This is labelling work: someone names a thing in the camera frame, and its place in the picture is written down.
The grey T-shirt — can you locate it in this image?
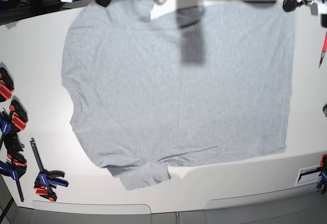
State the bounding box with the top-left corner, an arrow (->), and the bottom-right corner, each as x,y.
62,0 -> 295,190

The dark device right top edge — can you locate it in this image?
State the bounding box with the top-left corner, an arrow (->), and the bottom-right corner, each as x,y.
320,14 -> 327,28

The round dark object right edge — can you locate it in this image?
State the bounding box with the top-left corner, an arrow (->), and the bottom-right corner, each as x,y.
322,104 -> 327,117

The red black clamp top left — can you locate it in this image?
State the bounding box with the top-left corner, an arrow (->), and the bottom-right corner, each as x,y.
1,62 -> 14,102

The blue red clamp left edge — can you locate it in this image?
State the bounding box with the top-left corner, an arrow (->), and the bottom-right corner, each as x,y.
1,99 -> 28,145

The blue clamp right edge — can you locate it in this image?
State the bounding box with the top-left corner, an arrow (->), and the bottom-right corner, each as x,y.
316,154 -> 327,194

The blue clamp lower left edge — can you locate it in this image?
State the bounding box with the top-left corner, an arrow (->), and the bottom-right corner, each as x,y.
1,133 -> 27,202

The blue bar clamp on table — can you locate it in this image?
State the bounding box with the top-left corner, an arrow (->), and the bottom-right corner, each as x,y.
30,138 -> 69,202

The red handled screwdriver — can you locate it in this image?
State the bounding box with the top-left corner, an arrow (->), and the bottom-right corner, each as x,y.
318,33 -> 327,68

